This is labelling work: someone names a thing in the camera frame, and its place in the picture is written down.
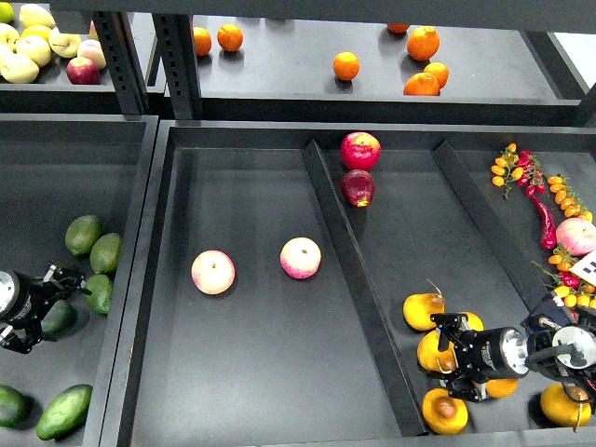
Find pink apple centre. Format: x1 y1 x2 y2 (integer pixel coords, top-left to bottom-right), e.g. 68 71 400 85
279 237 321 279

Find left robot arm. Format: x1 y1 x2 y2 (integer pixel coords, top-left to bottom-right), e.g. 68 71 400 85
1 264 91 355

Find black upper left shelf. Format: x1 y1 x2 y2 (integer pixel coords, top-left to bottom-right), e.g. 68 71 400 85
1 4 168 115

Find black left tray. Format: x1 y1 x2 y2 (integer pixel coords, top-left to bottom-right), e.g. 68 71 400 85
1 114 157 446

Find black shelf post right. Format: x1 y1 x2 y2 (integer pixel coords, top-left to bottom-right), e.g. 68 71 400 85
152 13 203 120

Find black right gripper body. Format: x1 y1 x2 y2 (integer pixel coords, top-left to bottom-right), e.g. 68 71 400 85
454 327 529 384

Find red apple on shelf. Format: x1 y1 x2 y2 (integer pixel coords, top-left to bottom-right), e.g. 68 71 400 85
66 57 101 85

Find white label card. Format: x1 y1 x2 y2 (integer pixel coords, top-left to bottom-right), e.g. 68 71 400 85
573 251 596 285

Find yellow pear right corner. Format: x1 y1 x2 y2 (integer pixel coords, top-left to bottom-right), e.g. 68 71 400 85
539 384 592 430

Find dark green avocado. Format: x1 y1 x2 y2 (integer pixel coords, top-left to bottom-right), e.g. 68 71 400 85
35 384 93 440

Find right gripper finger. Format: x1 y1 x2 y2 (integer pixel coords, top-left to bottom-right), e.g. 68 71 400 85
440 376 488 403
430 313 470 363

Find pale apple middle shelf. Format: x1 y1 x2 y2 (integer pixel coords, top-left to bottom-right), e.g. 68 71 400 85
15 35 52 68

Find pale peach on shelf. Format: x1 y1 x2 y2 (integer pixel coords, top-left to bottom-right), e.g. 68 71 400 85
77 39 107 71

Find pink apple left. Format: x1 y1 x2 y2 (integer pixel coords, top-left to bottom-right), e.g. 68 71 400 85
191 250 236 295

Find black tray divider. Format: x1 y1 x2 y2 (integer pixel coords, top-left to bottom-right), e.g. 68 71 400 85
302 140 427 437
432 141 548 311

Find green avocado bottom left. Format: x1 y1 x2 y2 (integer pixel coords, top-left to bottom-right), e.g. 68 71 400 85
0 385 30 427

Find yellow pear front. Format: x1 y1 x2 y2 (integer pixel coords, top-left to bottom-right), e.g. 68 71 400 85
422 387 468 435

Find black shelf post left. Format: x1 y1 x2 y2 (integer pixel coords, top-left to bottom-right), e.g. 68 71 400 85
92 11 150 115

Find black shelf post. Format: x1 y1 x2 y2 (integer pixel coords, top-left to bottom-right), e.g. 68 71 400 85
92 11 150 115
152 13 203 120

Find black centre tray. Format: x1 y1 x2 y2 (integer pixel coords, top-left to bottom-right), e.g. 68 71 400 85
101 121 595 446

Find green avocado top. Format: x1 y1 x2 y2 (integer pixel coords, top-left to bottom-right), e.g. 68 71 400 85
64 215 102 256

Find yellow upright pear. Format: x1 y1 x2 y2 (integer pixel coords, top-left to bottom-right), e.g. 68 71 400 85
459 311 484 332

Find red chili pepper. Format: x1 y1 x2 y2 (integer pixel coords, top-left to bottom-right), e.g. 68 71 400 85
528 196 557 250

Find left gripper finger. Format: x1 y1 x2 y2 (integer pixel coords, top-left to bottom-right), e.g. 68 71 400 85
42 264 92 301
1 323 42 354

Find bright red apple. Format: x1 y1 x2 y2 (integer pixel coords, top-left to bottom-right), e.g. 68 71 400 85
340 131 382 171

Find orange cherry tomato string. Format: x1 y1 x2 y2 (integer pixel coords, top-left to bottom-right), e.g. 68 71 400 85
546 175 595 224

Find black tray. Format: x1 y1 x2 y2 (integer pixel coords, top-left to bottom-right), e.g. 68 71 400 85
1 114 157 446
101 121 595 446

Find pale pear front shelf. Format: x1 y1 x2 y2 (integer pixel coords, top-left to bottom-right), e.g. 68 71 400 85
1 54 39 84

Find pink apple right bin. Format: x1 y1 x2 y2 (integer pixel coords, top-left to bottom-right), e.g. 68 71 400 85
555 218 595 256

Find yellow apple on shelf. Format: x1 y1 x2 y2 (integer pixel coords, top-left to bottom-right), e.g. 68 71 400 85
47 28 82 59

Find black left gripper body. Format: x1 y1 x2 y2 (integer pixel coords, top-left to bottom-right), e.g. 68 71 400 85
1 270 49 330

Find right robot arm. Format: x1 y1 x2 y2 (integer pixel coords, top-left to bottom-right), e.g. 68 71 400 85
430 293 595 406

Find yellow pear long stem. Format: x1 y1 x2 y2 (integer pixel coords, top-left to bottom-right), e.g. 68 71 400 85
485 378 519 399

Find yellow pear with stem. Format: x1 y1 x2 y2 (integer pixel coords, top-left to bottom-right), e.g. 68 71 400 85
402 279 446 331

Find pink apple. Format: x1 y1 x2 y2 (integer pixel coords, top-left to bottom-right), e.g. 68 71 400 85
279 237 321 279
191 250 236 295

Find yellow pear brown top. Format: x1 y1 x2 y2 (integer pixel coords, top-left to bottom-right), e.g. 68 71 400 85
416 331 457 373

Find lower cherry tomato bunch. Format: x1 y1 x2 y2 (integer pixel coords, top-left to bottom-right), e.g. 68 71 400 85
532 244 595 309

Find mixed cherry tomato bunch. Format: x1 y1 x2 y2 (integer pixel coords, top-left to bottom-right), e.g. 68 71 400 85
490 142 546 199

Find dark red apple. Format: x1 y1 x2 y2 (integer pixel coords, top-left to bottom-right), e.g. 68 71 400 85
341 169 375 208

